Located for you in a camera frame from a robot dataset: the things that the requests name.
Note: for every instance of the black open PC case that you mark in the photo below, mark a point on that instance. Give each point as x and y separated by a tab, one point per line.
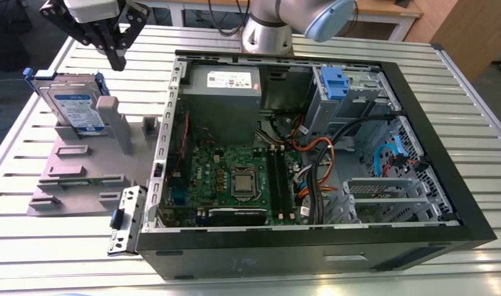
275	253

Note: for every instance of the black RAM slot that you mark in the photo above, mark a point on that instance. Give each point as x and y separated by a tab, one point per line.
287	182
276	182

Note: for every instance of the wooden top desk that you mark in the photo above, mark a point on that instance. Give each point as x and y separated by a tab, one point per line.
399	9

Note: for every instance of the wooden cabinet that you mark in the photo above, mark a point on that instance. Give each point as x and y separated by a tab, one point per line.
468	31

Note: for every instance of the black office chair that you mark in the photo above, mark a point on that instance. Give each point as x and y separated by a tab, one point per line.
7	52

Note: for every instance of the blue expansion slot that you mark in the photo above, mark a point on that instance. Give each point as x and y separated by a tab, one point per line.
179	197

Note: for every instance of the grey power supply unit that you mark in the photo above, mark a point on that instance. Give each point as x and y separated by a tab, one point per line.
218	114

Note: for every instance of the hard disk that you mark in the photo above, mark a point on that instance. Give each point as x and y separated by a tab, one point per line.
75	108

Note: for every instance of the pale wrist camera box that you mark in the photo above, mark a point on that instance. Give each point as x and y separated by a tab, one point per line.
91	10

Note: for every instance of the green RAM stick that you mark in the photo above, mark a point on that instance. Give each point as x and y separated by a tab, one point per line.
91	181

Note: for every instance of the CPU socket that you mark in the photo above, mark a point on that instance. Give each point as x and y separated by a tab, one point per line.
244	169

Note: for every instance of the black graphics card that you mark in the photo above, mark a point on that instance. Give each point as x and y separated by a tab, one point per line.
234	217

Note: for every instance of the green motherboard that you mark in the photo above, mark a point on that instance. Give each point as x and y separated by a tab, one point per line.
210	160

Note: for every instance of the blue plastic drive latch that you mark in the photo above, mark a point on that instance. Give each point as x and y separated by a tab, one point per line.
335	80

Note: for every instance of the metal card retainer bracket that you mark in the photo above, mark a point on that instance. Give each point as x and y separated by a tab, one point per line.
131	216

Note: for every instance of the metal disk bay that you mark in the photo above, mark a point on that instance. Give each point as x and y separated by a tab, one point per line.
381	200

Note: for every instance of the metal drive cage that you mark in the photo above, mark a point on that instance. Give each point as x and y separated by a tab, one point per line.
348	108

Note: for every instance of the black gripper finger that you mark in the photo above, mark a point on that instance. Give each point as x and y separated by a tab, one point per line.
64	26
139	24

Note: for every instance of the grey parts rack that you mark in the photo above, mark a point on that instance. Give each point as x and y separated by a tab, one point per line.
90	197

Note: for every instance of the silver CPU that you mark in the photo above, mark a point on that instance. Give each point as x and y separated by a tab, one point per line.
244	184

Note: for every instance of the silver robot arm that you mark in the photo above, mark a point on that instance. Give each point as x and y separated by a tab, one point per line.
267	37

